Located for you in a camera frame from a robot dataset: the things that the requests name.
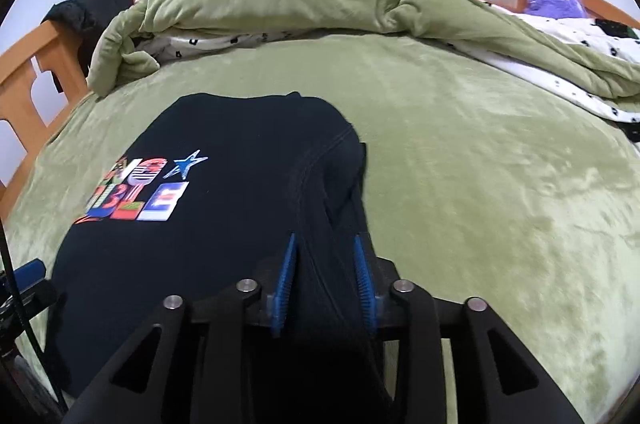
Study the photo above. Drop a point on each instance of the green plush bed sheet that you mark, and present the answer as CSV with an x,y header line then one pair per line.
x,y
478,183

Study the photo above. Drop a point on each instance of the dark navy sweatshirt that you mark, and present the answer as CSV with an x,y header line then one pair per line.
x,y
212,188

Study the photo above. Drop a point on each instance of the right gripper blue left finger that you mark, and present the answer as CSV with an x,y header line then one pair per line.
x,y
278,285

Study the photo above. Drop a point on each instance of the green floral-lined quilt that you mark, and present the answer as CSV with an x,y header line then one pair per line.
x,y
572,58

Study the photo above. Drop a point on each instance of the black jacket on bedpost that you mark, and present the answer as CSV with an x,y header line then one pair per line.
x,y
87,19

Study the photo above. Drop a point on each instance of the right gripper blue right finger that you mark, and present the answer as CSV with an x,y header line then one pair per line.
x,y
370,283

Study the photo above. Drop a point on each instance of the purple plush toy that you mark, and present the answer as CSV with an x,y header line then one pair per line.
x,y
556,9

